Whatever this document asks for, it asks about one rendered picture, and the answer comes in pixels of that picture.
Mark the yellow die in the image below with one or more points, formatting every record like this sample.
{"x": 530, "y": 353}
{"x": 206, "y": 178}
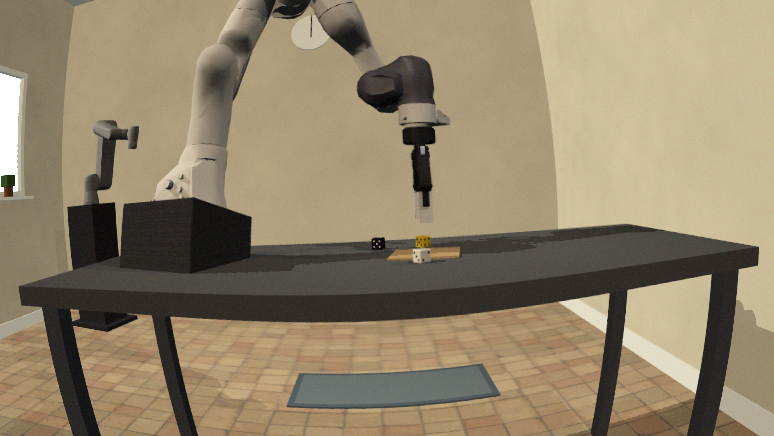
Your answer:
{"x": 422, "y": 241}

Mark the orange flat mat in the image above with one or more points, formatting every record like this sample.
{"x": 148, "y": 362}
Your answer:
{"x": 436, "y": 253}

